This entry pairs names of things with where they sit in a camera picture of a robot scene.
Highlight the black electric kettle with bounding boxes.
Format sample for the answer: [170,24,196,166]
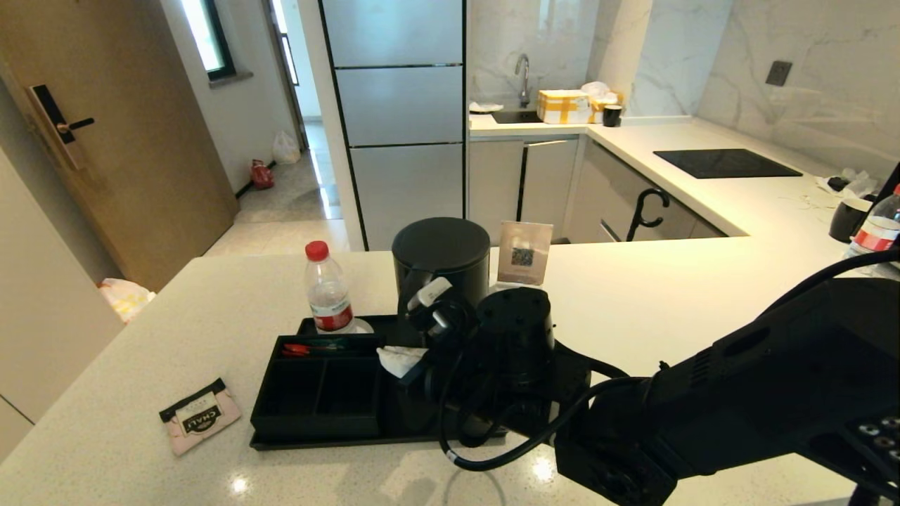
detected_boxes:
[385,216,491,433]

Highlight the pink CHALI tea bag packet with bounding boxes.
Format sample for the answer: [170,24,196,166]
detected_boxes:
[160,378,243,458]

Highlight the water bottle on tray red cap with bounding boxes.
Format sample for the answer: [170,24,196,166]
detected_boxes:
[304,241,356,336]

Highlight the water bottle with red label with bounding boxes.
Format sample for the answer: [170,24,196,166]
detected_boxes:
[842,184,900,276]

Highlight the black compartment organizer box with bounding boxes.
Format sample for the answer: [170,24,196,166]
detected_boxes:
[251,335,385,440]

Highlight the black serving tray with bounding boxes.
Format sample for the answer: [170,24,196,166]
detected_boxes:
[250,315,508,451]

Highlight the acrylic QR code sign stand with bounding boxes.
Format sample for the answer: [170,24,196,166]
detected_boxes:
[496,221,553,290]

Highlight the grey kitchen base cabinets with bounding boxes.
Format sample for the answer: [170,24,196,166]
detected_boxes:
[468,136,728,246]

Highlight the silver refrigerator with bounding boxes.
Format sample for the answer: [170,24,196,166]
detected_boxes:
[319,0,468,252]

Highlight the kitchen sink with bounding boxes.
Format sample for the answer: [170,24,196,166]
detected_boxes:
[490,108,544,125]

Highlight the white yellow plastic bag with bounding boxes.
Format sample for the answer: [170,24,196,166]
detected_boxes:
[100,279,157,325]

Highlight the large yellow taped cardboard box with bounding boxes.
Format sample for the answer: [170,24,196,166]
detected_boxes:
[536,89,593,125]

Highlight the chrome faucet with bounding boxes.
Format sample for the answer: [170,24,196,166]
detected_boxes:
[514,53,532,109]

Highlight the brown wooden door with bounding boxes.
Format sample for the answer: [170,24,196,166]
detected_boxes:
[0,0,240,294]

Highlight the black induction cooktop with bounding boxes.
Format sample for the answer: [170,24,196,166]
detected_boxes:
[652,148,804,180]

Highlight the beige cabinet panel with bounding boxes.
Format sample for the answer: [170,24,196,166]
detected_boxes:
[0,148,125,465]

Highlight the black mug with white inside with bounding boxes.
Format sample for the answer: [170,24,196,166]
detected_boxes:
[828,197,874,243]

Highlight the crumpled clear plastic wrap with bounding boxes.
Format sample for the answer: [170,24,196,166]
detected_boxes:
[816,168,878,199]

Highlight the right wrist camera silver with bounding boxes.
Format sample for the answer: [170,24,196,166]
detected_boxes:
[406,276,454,335]

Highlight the thin black cable white tag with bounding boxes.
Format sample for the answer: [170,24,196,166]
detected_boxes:
[436,330,634,472]

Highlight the black curved hook handle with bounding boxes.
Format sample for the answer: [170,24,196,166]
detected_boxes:
[625,188,671,242]

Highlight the window with dark frame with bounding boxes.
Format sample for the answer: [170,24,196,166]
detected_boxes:
[179,0,236,83]

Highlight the thick black cable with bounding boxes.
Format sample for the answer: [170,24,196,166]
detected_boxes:
[763,247,900,317]

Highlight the black door lock handle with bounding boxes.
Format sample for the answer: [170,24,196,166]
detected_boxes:
[27,85,96,171]

